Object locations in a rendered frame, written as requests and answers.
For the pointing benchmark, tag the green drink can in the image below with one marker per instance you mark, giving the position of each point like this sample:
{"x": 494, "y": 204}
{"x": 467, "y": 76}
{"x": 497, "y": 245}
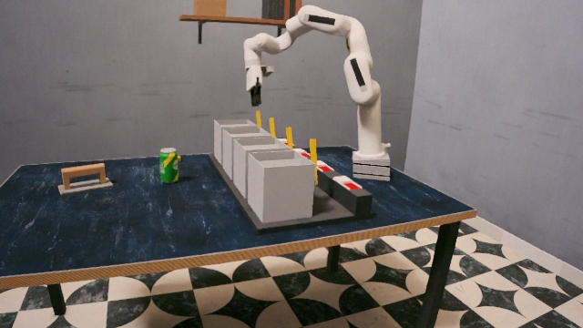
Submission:
{"x": 169, "y": 172}

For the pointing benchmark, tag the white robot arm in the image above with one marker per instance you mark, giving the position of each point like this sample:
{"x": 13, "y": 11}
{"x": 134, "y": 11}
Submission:
{"x": 364, "y": 92}

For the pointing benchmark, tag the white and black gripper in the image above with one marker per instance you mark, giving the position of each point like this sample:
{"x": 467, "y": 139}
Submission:
{"x": 254, "y": 77}

